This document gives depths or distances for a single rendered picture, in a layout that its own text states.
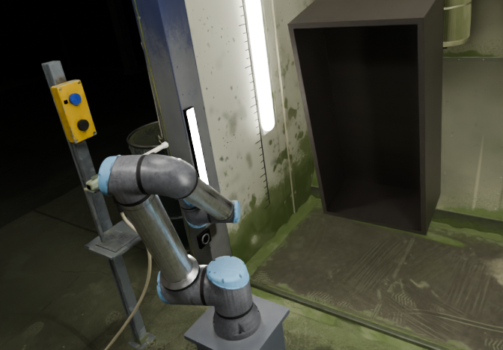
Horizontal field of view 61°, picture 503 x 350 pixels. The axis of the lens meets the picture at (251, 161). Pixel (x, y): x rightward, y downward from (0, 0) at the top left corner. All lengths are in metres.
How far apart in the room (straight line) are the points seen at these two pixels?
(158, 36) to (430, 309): 2.06
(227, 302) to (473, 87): 2.45
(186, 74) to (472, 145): 2.05
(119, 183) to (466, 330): 1.99
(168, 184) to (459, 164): 2.49
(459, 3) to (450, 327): 1.92
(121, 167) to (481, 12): 2.77
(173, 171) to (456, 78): 2.63
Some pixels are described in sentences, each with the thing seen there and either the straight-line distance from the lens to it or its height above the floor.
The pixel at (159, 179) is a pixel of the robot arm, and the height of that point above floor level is 1.41.
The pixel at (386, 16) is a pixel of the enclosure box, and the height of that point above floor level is 1.64.
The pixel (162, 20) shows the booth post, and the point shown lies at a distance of 2.17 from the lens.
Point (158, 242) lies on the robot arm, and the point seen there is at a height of 1.14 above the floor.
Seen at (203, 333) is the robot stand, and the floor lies 0.64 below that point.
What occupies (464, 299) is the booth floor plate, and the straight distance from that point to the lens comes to 2.82.
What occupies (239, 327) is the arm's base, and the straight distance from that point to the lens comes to 1.73.
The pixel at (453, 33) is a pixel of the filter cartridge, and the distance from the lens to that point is 3.14.
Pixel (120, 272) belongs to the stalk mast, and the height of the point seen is 0.52.
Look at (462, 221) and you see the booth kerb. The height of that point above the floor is 0.10.
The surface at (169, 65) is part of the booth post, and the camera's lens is 2.21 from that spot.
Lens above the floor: 1.91
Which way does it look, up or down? 24 degrees down
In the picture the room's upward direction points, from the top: 8 degrees counter-clockwise
